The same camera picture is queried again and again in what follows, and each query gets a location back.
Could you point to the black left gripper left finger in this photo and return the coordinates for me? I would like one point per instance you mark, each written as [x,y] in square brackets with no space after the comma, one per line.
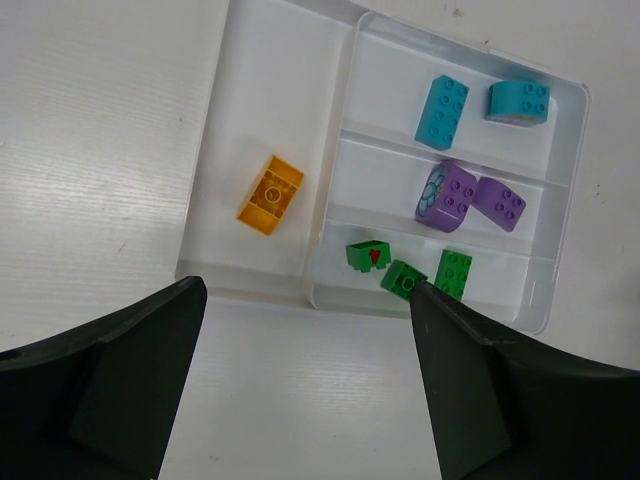
[99,401]

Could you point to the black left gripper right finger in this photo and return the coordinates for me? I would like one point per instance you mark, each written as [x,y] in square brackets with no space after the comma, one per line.
[504,405]

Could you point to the green lego plate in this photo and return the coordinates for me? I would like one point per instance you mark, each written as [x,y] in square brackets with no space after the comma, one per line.
[453,272]

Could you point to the green lego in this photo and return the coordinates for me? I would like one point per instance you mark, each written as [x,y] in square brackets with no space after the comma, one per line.
[401,279]

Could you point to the small green lego brick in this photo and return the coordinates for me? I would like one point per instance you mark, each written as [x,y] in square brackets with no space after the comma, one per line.
[368,255]

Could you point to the purple rounded lego brick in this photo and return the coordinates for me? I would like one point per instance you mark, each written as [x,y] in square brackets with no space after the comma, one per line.
[446,197]

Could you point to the yellow lego brick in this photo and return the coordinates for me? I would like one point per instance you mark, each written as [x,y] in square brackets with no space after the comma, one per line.
[271,195]

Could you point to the teal round lego brick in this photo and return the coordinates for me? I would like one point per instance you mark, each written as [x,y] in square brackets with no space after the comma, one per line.
[518,102]

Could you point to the white plastic divided tray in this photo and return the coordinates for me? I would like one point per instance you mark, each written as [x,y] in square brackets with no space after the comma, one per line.
[337,91]

